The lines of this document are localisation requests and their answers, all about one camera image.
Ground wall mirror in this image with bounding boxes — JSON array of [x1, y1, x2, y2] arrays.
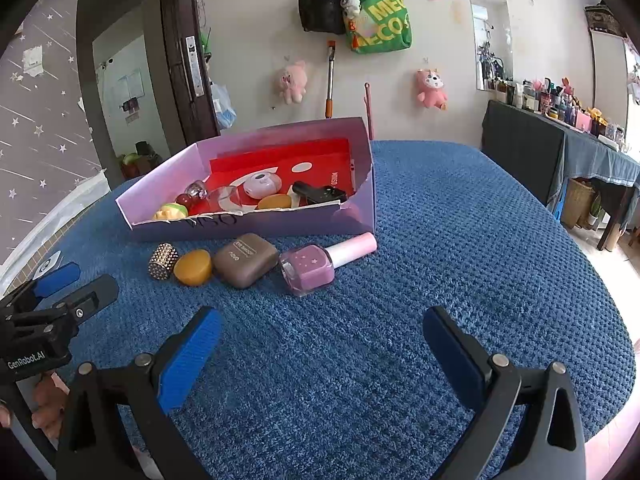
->
[[462, 0, 516, 94]]

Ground leopard print bag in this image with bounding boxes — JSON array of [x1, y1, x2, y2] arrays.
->
[[583, 3, 629, 39]]

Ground black backpack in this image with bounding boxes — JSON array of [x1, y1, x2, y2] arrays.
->
[[298, 0, 347, 36]]

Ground person's left hand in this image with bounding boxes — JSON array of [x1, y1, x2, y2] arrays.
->
[[31, 372, 71, 449]]

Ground white card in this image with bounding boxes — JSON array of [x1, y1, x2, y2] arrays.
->
[[30, 253, 64, 281]]

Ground pink nail polish bottle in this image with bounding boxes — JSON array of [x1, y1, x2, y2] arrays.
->
[[278, 232, 379, 298]]

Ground black nail polish bottle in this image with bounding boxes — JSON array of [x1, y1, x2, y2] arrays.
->
[[291, 180, 349, 206]]

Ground metal mop handle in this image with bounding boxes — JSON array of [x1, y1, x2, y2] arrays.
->
[[323, 39, 337, 121]]

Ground table with blue cloth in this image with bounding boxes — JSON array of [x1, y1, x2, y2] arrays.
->
[[480, 99, 640, 251]]

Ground metal door lock plate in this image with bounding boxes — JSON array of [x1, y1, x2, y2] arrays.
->
[[184, 34, 206, 99]]

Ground pink round case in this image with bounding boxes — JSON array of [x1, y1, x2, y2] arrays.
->
[[243, 171, 282, 199]]

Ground hallway notice papers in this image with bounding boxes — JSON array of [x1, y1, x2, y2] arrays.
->
[[117, 69, 146, 124]]

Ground white wardrobe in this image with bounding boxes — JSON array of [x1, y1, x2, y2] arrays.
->
[[589, 27, 640, 131]]

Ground brown eyeshadow case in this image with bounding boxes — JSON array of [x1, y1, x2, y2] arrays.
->
[[213, 232, 280, 290]]

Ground dark brown door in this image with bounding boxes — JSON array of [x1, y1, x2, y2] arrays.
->
[[158, 0, 221, 147]]

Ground small orange dome soap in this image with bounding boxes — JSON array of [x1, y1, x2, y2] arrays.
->
[[172, 249, 213, 288]]

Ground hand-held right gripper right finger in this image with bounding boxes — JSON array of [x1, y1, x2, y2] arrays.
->
[[422, 305, 587, 480]]

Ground green tote bag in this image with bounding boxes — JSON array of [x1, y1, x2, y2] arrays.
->
[[344, 0, 414, 55]]

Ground wicker basket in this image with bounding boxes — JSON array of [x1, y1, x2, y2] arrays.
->
[[559, 178, 596, 229]]

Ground white paper sticker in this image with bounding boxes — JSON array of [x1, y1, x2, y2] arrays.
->
[[22, 45, 46, 79]]

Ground row of cosmetic bottles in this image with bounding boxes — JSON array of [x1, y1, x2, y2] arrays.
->
[[487, 75, 634, 154]]

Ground pink hanging handle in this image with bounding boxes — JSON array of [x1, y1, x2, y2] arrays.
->
[[363, 82, 375, 141]]

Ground lilac cardboard box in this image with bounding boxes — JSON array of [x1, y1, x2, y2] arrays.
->
[[114, 116, 377, 244]]

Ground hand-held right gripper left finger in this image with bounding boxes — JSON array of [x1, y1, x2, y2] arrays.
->
[[55, 305, 224, 480]]

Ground pink pig plush toy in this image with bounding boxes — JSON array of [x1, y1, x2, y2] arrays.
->
[[272, 59, 309, 106]]

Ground gold studded cylinder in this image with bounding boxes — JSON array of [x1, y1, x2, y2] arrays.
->
[[147, 242, 180, 281]]

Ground pink bear plush toy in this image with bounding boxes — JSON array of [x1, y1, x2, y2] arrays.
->
[[413, 67, 449, 111]]

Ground white plastic bag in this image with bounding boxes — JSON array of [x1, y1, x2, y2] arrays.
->
[[209, 79, 237, 131]]

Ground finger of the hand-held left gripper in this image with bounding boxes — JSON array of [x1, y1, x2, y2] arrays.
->
[[24, 274, 120, 334], [0, 261, 81, 319]]

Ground large orange dome soap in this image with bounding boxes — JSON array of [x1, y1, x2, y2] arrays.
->
[[256, 193, 294, 211]]

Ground green yellow toy figure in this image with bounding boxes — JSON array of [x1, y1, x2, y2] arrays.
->
[[152, 202, 190, 221]]

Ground clear glass cup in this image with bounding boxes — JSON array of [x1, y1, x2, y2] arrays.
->
[[205, 185, 245, 214]]

